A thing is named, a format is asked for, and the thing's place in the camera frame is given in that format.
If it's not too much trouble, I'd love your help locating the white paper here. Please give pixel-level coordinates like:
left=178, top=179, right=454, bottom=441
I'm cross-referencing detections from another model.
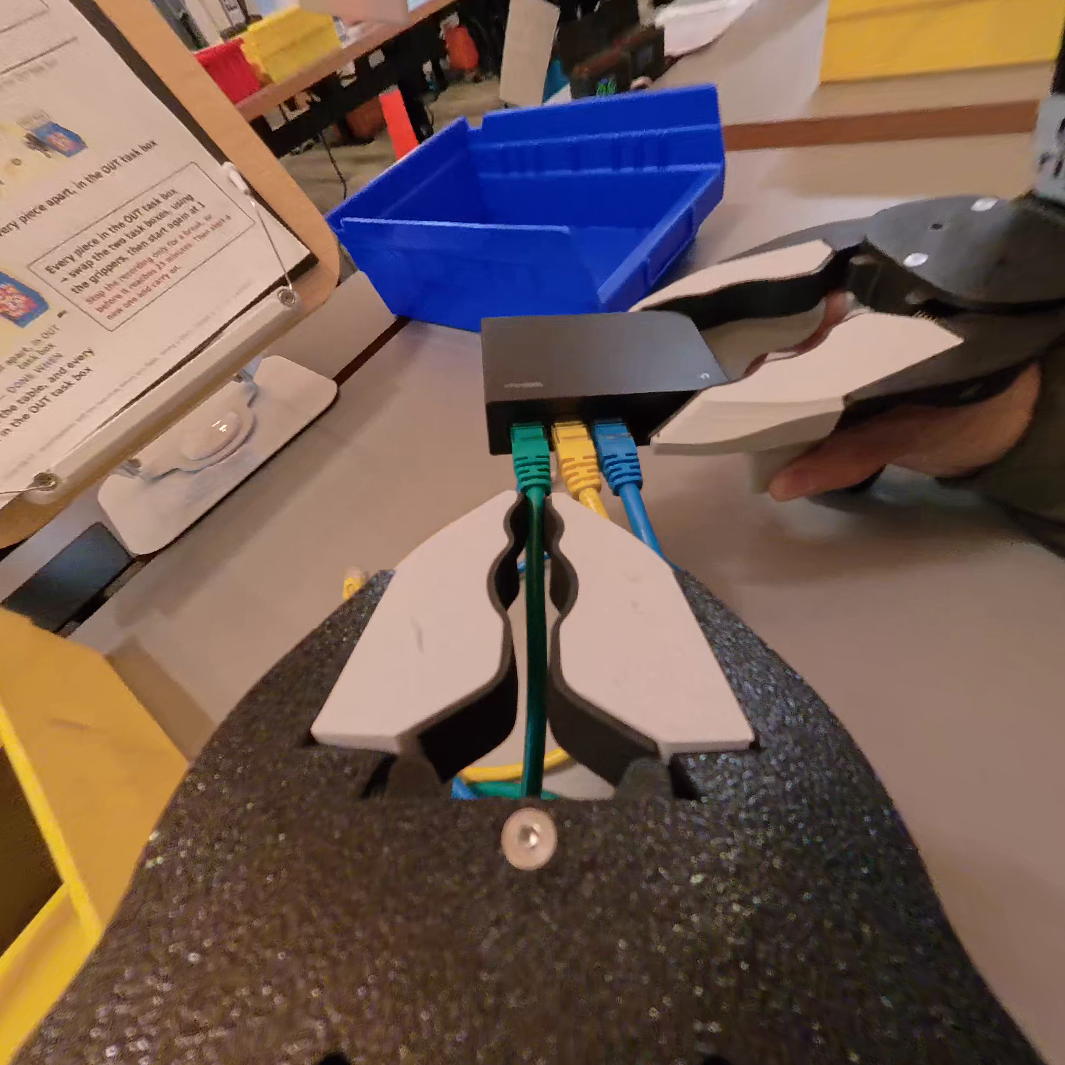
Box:
left=657, top=0, right=760, bottom=56

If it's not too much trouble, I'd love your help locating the person's right hand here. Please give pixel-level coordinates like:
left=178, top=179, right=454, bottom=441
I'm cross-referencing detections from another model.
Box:
left=767, top=295, right=1045, bottom=502

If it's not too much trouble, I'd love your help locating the printed instruction sheet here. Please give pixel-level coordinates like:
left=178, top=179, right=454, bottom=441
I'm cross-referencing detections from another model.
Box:
left=0, top=0, right=321, bottom=509

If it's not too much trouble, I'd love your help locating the black network switch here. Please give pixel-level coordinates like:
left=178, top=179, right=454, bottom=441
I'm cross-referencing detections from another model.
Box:
left=481, top=312, right=733, bottom=456

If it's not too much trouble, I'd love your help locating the green ethernet cable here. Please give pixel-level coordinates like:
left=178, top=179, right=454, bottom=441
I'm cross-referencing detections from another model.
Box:
left=509, top=421, right=554, bottom=802

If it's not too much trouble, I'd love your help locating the grey panel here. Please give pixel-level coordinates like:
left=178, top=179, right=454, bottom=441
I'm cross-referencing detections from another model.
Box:
left=499, top=0, right=561, bottom=106

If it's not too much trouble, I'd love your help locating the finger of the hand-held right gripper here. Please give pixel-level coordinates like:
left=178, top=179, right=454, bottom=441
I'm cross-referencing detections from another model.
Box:
left=651, top=312, right=966, bottom=494
left=630, top=240, right=841, bottom=379

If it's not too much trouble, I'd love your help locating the orange cone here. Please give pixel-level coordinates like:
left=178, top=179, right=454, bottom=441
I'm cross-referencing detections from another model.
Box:
left=378, top=92, right=419, bottom=159

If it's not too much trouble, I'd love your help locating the yellow box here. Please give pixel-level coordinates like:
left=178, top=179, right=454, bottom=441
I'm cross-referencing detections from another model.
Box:
left=0, top=611, right=191, bottom=1033
left=819, top=0, right=1065, bottom=84

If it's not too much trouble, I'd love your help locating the stack of red bins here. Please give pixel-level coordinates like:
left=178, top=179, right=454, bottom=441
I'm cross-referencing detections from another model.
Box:
left=195, top=40, right=274, bottom=106

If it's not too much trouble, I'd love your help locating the yellow ethernet cable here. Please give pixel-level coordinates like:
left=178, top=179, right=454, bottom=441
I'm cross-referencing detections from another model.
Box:
left=343, top=418, right=612, bottom=787

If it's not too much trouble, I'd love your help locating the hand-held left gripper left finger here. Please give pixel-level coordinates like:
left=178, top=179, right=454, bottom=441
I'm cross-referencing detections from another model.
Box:
left=310, top=489, right=523, bottom=782

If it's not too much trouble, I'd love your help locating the blue ethernet cable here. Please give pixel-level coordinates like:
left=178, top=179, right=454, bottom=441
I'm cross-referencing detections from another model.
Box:
left=453, top=418, right=679, bottom=802

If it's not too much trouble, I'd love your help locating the document stand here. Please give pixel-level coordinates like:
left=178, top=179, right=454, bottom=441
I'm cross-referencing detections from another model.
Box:
left=0, top=0, right=342, bottom=557

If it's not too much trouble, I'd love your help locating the black flat box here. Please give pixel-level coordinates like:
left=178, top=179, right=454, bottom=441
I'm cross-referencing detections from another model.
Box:
left=0, top=523, right=140, bottom=633

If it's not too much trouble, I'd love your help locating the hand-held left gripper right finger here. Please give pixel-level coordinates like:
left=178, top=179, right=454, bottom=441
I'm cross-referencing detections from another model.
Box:
left=547, top=496, right=755, bottom=785

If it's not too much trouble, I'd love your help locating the person's right forearm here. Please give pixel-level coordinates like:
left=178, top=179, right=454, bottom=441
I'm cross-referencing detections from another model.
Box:
left=940, top=358, right=1065, bottom=560

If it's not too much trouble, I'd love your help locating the blue plastic bin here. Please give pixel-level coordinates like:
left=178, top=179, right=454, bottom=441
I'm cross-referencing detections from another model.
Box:
left=326, top=83, right=727, bottom=332

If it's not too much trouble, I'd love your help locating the black device with green display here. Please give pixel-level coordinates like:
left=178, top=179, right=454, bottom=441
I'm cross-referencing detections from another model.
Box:
left=570, top=29, right=667, bottom=103

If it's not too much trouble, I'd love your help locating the wooden table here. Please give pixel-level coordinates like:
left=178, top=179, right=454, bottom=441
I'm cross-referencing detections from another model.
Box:
left=235, top=0, right=459, bottom=159

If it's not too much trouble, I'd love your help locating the stack of yellow bins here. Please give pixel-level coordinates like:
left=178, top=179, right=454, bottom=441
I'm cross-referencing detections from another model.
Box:
left=241, top=10, right=342, bottom=84

